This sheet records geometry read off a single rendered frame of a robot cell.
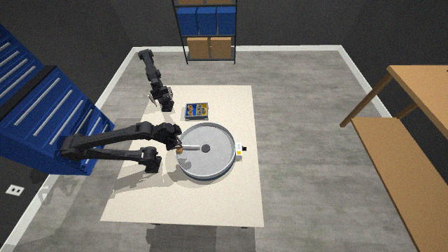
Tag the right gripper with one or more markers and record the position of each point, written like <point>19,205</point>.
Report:
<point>173,145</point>

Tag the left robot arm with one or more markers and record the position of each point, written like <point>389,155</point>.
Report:
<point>154,76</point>

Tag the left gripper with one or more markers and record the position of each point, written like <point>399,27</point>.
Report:
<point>158,92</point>

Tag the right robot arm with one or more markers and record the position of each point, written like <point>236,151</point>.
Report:
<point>79,147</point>

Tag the blue bin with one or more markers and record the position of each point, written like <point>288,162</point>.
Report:
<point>194,107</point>

